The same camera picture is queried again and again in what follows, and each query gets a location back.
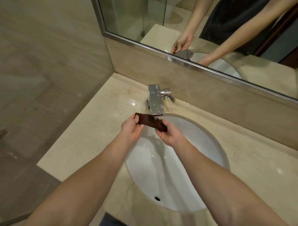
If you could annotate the person's right hand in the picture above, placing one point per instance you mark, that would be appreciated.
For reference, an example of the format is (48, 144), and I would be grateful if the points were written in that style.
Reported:
(172, 136)

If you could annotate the person's left hand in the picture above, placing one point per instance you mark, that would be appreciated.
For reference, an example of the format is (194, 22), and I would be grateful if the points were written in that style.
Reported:
(130, 129)

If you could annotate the person's left thumb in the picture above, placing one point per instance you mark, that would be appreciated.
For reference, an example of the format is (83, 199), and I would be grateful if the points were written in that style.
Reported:
(134, 118)

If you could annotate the person's right thumb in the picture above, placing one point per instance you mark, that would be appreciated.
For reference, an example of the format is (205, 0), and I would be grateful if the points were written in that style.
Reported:
(166, 123)

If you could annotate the dark brown cloth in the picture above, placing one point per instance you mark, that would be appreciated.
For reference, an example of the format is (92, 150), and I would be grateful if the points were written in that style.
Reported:
(151, 122)

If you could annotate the person's left forearm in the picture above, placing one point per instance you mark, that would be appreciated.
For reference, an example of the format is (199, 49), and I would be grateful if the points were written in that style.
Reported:
(88, 177)

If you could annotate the person's right forearm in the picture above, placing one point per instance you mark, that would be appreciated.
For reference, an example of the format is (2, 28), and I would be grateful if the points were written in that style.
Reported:
(223, 184)

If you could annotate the chrome square faucet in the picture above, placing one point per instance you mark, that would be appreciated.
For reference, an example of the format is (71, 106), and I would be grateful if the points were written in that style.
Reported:
(155, 100)

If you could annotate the white oval sink basin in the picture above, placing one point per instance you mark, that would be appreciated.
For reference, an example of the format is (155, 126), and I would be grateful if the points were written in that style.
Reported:
(186, 153)

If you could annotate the metal framed wall mirror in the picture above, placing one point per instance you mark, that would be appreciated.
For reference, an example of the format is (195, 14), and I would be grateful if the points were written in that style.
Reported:
(139, 18)

